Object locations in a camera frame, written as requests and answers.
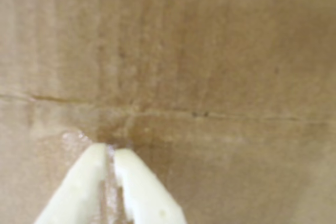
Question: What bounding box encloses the brown cardboard sheet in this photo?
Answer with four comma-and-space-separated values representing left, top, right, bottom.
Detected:
0, 0, 336, 224

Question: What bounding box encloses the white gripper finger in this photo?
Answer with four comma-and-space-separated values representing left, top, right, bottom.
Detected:
114, 148, 187, 224
34, 143, 107, 224

